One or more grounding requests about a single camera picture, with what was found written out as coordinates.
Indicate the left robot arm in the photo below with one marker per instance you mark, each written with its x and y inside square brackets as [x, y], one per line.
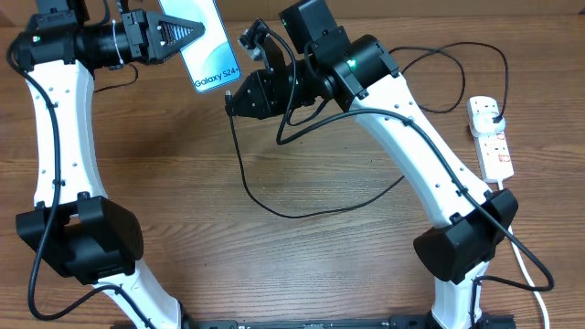
[74, 227]

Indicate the Samsung Galaxy S24+ smartphone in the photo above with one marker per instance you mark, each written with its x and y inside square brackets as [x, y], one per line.
[210, 60]

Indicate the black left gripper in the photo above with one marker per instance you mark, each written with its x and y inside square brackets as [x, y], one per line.
[145, 33]

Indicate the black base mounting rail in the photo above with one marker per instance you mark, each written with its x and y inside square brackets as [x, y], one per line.
[395, 322]

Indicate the white charger plug adapter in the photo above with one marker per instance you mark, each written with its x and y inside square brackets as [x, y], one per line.
[484, 124]

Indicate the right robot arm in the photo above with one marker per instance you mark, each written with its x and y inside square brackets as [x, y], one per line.
[316, 59]

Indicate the white power strip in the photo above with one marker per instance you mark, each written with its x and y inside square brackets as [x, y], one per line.
[492, 151]

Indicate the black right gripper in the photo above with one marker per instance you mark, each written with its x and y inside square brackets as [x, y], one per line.
[260, 89]

